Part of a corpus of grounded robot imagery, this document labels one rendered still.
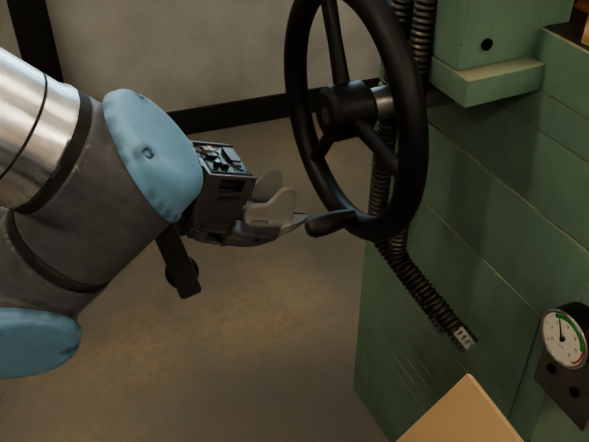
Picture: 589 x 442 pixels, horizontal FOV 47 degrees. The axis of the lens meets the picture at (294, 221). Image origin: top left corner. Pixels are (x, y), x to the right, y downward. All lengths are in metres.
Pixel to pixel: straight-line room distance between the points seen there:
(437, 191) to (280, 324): 0.75
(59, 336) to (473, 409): 0.30
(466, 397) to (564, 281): 0.42
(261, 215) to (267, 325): 0.90
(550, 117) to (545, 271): 0.18
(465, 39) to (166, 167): 0.35
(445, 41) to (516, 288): 0.33
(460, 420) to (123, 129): 0.26
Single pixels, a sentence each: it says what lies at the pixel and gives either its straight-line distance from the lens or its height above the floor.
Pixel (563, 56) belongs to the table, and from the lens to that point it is 0.73.
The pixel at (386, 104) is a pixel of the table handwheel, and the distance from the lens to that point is 0.74.
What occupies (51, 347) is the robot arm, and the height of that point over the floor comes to 0.78.
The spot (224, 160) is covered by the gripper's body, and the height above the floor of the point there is 0.79.
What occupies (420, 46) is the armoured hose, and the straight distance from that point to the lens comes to 0.72.
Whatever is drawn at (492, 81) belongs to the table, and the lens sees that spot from 0.70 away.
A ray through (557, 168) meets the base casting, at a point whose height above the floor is 0.77.
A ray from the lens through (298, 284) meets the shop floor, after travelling 1.70.
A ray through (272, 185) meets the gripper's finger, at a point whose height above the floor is 0.73.
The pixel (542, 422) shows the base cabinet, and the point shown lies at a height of 0.43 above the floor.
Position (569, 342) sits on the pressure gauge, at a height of 0.66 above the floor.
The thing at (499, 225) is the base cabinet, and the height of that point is 0.65.
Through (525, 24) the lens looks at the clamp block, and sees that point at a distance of 0.73.
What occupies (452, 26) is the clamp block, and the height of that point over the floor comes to 0.91.
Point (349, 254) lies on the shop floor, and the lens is 1.79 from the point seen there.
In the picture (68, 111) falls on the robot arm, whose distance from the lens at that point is 0.44.
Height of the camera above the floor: 1.16
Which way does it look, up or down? 38 degrees down
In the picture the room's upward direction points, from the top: straight up
